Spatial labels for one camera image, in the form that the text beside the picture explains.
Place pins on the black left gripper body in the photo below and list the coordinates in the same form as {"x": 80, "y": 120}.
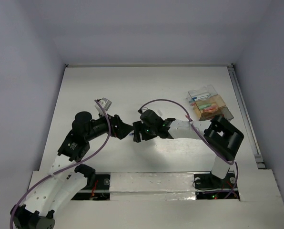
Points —
{"x": 102, "y": 126}

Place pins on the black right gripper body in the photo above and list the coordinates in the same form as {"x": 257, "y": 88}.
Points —
{"x": 148, "y": 132}

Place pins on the green correction tape pen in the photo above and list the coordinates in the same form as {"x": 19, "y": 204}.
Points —
{"x": 204, "y": 106}

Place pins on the white marker blue cap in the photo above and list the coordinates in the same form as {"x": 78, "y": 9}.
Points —
{"x": 200, "y": 96}

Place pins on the orange highlighter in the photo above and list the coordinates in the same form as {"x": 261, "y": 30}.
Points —
{"x": 208, "y": 112}

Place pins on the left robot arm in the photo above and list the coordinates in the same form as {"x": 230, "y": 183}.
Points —
{"x": 68, "y": 174}

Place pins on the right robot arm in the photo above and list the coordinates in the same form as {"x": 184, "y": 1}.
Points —
{"x": 222, "y": 137}

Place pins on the stationery organizer box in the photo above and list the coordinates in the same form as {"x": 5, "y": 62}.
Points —
{"x": 215, "y": 99}

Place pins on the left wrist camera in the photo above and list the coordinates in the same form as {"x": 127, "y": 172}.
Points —
{"x": 102, "y": 105}

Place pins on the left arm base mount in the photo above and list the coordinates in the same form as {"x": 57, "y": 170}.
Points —
{"x": 99, "y": 181}

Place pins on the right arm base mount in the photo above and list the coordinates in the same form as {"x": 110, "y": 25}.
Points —
{"x": 207, "y": 181}

